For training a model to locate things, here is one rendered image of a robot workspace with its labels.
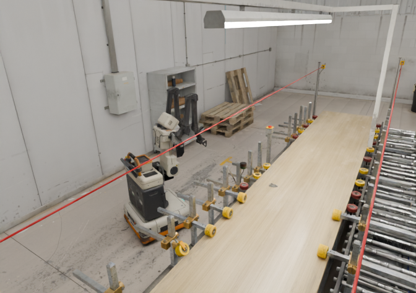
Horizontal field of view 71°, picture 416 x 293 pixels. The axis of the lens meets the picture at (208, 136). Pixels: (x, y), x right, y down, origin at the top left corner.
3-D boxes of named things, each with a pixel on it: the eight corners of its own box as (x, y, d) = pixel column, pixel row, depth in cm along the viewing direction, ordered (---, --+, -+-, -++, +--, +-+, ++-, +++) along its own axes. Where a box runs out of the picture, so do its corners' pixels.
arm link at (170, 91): (165, 86, 349) (169, 87, 342) (176, 87, 357) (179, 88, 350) (162, 122, 361) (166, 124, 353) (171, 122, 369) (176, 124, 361)
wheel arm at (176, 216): (156, 212, 235) (156, 208, 234) (160, 209, 238) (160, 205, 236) (210, 233, 209) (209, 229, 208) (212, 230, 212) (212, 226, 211)
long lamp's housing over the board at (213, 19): (203, 28, 146) (203, 10, 143) (320, 22, 333) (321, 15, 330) (225, 28, 139) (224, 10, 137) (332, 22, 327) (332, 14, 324)
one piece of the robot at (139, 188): (147, 231, 328) (138, 165, 298) (129, 209, 370) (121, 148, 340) (173, 220, 345) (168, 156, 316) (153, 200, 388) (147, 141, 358)
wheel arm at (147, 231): (134, 229, 216) (134, 225, 215) (137, 227, 218) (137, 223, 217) (173, 247, 197) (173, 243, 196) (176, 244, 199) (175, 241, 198)
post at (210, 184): (208, 231, 252) (207, 182, 235) (210, 229, 255) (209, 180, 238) (212, 233, 250) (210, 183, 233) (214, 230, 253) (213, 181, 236)
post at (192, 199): (191, 248, 232) (188, 196, 215) (194, 245, 235) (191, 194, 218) (195, 249, 230) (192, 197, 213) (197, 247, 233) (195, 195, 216)
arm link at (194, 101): (189, 93, 321) (194, 95, 312) (193, 92, 324) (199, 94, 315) (190, 130, 336) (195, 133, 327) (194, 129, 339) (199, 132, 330)
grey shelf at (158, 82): (153, 153, 571) (146, 72, 516) (182, 138, 642) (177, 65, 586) (171, 158, 549) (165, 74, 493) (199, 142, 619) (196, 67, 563)
